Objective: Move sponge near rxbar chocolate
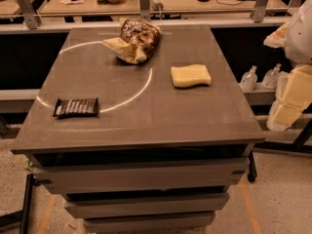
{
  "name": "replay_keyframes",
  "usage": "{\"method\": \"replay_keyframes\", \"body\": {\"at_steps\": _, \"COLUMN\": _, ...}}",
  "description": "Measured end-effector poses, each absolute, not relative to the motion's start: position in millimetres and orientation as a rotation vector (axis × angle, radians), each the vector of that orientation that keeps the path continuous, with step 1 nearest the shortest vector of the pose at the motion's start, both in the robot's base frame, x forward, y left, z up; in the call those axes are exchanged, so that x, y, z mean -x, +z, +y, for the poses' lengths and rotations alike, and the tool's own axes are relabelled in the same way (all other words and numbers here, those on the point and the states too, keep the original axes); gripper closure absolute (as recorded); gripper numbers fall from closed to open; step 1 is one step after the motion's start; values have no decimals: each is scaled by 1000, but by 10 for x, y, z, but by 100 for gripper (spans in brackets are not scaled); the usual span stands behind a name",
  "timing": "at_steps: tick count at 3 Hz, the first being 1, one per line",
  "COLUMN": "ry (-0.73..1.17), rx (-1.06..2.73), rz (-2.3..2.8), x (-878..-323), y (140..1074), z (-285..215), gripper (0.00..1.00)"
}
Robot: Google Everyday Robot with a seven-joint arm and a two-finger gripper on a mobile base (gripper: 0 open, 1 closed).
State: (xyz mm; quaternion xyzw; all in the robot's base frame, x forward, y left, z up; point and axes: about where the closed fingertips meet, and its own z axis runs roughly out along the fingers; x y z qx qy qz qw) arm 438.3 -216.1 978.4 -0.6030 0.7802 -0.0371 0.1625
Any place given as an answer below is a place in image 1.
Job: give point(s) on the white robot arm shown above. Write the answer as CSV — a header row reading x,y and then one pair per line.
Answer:
x,y
298,46

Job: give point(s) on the grey drawer cabinet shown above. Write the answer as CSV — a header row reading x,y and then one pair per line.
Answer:
x,y
132,190

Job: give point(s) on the clear sanitizer bottle left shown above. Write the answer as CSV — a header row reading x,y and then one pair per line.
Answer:
x,y
248,80

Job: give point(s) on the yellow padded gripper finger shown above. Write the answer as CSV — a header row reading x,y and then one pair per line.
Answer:
x,y
293,96
277,39

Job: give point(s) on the clear sanitizer bottle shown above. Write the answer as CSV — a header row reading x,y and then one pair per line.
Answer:
x,y
248,80
270,78

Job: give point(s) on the clear sanitizer bottle right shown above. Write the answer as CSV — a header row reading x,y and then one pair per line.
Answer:
x,y
270,78

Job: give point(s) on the dark rxbar chocolate bar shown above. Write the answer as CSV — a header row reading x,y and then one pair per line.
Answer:
x,y
79,107

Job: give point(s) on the crumpled chip bag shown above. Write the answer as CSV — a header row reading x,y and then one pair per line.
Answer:
x,y
137,41

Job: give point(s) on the white power strip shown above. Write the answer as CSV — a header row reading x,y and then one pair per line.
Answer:
x,y
156,5

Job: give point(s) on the yellow sponge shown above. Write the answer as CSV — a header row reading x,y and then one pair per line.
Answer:
x,y
190,75

